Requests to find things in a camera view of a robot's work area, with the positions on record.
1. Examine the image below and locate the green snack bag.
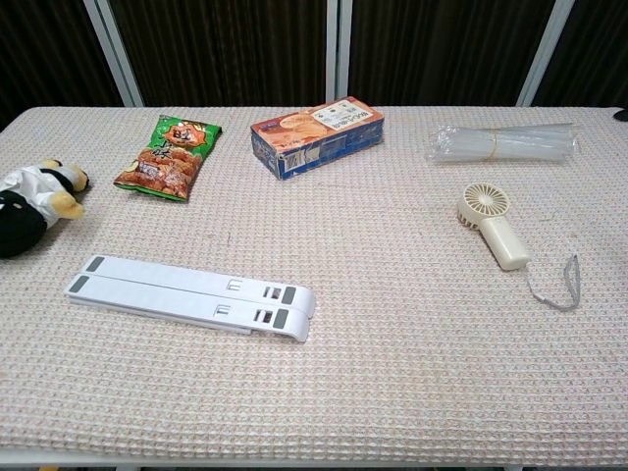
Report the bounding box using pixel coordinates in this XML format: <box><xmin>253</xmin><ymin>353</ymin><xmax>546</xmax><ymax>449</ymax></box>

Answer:
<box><xmin>112</xmin><ymin>115</ymin><xmax>223</xmax><ymax>202</ymax></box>

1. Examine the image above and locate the clear plastic straw bundle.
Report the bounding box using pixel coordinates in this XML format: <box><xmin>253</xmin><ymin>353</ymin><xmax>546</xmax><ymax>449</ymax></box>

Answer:
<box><xmin>424</xmin><ymin>122</ymin><xmax>583</xmax><ymax>163</ymax></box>

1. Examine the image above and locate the dark ribbed partition panel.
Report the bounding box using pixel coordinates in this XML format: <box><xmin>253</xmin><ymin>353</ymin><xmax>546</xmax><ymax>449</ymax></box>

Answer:
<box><xmin>0</xmin><ymin>0</ymin><xmax>124</xmax><ymax>131</ymax></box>
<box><xmin>108</xmin><ymin>0</ymin><xmax>329</xmax><ymax>108</ymax></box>
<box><xmin>532</xmin><ymin>0</ymin><xmax>628</xmax><ymax>109</ymax></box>
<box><xmin>347</xmin><ymin>0</ymin><xmax>553</xmax><ymax>107</ymax></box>

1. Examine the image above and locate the beige waffle weave tablecloth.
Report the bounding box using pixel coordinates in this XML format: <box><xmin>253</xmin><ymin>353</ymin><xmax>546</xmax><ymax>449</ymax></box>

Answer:
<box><xmin>0</xmin><ymin>105</ymin><xmax>628</xmax><ymax>465</ymax></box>

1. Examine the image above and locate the white handheld fan with lanyard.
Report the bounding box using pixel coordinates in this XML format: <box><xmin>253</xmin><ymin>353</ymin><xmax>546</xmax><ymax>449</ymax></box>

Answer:
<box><xmin>456</xmin><ymin>182</ymin><xmax>581</xmax><ymax>311</ymax></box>

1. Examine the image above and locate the black white plush doll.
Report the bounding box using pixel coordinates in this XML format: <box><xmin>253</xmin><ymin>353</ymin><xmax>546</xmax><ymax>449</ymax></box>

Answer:
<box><xmin>0</xmin><ymin>158</ymin><xmax>91</xmax><ymax>260</ymax></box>

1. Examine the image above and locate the orange blue biscuit box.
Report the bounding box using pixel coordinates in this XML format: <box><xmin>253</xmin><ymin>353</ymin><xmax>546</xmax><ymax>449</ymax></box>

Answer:
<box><xmin>249</xmin><ymin>96</ymin><xmax>386</xmax><ymax>182</ymax></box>

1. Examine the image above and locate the white metal partition post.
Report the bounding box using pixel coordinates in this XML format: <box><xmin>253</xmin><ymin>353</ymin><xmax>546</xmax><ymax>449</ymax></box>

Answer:
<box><xmin>325</xmin><ymin>0</ymin><xmax>353</xmax><ymax>102</ymax></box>
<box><xmin>516</xmin><ymin>0</ymin><xmax>576</xmax><ymax>108</ymax></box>
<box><xmin>81</xmin><ymin>0</ymin><xmax>144</xmax><ymax>108</ymax></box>

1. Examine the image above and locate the white folded laptop stand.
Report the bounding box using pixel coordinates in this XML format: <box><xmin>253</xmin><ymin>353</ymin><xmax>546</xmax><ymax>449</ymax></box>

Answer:
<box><xmin>63</xmin><ymin>254</ymin><xmax>318</xmax><ymax>344</ymax></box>

